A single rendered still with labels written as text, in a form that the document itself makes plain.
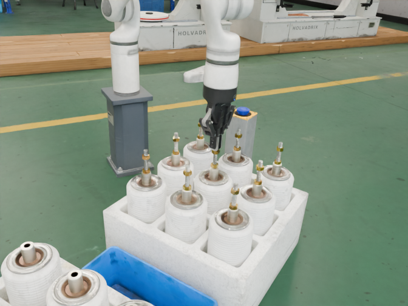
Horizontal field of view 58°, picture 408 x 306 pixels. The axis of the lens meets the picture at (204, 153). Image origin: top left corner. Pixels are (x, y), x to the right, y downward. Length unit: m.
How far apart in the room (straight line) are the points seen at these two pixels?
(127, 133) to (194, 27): 1.84
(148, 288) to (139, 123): 0.63
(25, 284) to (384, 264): 0.92
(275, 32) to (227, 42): 2.75
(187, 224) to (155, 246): 0.10
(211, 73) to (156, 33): 2.16
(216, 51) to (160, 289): 0.54
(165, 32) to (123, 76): 1.69
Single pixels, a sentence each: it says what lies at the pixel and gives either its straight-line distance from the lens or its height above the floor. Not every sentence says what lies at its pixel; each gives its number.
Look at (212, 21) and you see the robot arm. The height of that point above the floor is 0.63.
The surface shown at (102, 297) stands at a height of 0.24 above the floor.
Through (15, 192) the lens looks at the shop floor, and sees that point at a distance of 1.42.
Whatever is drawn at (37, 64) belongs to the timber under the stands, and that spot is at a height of 0.06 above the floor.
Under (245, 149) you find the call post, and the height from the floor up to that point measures 0.21.
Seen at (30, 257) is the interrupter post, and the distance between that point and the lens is 0.74.
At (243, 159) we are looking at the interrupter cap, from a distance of 1.02.
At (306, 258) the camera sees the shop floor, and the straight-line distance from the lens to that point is 1.13.
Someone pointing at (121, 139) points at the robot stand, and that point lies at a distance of 1.36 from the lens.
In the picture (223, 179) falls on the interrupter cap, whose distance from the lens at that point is 0.93.
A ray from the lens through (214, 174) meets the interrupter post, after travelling 0.92.
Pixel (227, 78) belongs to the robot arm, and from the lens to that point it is 0.79.
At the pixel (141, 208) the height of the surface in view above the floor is 0.21.
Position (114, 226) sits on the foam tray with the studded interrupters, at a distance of 0.95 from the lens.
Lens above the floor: 0.74
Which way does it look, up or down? 28 degrees down
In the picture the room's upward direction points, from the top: 3 degrees clockwise
